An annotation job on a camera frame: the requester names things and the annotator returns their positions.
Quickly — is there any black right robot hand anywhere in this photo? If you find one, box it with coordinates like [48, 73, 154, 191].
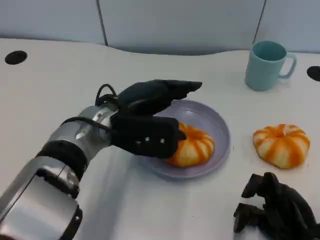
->
[232, 171, 320, 240]

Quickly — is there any pale green mug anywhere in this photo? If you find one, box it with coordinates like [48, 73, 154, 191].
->
[244, 40, 298, 92]

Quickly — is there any black looped hand cable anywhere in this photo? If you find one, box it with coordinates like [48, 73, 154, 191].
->
[94, 83, 121, 109]

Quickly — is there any orange white toy bread roll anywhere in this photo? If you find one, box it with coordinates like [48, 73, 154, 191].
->
[252, 123, 311, 170]
[165, 121, 216, 169]

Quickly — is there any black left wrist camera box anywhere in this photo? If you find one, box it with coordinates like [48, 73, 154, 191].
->
[109, 114, 180, 160]

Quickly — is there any lilac plate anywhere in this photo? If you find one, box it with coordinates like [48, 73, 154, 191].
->
[138, 99, 231, 179]

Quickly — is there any black forearm cable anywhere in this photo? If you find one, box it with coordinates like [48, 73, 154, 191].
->
[60, 115, 111, 131]

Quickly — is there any grey partition panel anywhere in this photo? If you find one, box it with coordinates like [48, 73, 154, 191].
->
[98, 0, 266, 57]
[0, 0, 107, 46]
[254, 0, 320, 55]

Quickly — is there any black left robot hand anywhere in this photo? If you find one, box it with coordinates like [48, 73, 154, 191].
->
[116, 79, 204, 142]

